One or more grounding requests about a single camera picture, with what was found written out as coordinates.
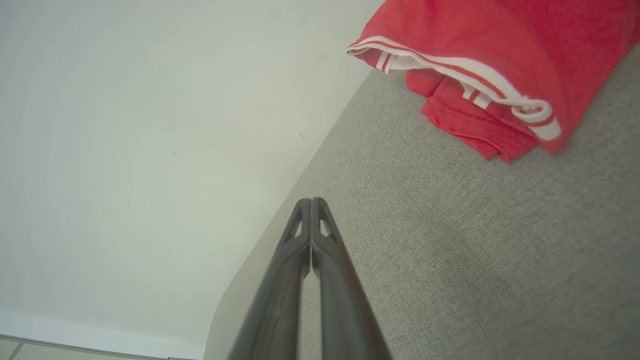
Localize grey fabric sofa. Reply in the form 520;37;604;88
202;42;640;360

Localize red basketball jersey white sleeves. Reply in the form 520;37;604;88
346;0;640;155

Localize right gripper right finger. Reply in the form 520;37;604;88
311;197;393;360

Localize red shorts white side stripe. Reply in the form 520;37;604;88
406;67;541;164

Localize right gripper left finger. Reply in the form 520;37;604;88
227;198;312;360

